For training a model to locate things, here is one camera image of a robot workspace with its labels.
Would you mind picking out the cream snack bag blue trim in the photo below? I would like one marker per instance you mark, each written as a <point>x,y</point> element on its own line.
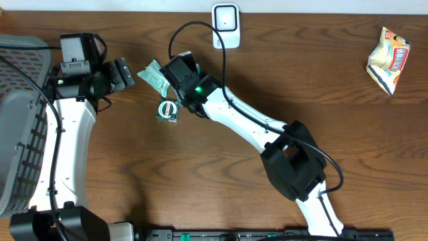
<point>387,60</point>

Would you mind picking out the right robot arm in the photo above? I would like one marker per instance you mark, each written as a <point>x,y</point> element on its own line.
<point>291,158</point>

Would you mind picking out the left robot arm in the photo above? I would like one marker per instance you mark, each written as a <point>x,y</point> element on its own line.
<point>47,115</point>

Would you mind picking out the white barcode scanner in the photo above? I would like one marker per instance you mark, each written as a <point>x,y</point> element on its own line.
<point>226,21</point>

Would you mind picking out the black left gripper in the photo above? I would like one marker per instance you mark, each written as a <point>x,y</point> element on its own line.
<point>118,82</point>

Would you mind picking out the grey plastic mesh basket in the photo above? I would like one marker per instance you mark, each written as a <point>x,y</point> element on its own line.
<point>23,120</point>

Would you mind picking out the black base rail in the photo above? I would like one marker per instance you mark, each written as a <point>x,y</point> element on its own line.
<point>252,235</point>

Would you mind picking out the light teal crinkled packet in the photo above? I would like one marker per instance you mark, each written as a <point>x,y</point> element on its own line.
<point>152,75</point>

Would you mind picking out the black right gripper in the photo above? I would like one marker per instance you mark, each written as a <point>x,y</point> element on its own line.
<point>199,75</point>

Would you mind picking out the dark green square packet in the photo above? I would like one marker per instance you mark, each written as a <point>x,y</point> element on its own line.
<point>168,110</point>

